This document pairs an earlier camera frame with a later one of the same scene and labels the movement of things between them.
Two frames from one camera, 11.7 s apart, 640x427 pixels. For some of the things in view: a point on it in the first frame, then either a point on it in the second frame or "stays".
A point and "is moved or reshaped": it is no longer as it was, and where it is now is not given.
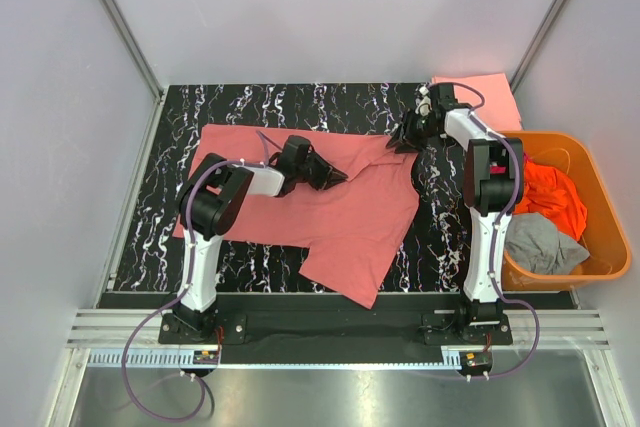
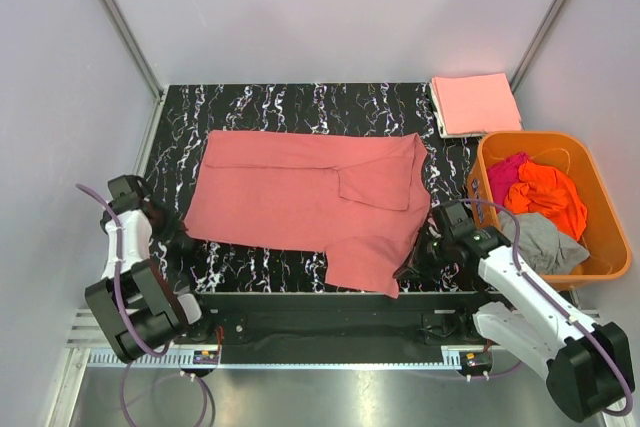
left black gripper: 315,170 -> 170,226
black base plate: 309,320 stays
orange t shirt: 551,194 stays
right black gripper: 411,128 -> 423,251
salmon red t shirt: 353,231 is moved or reshaped
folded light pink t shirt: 499,110 stays
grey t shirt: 533,244 stays
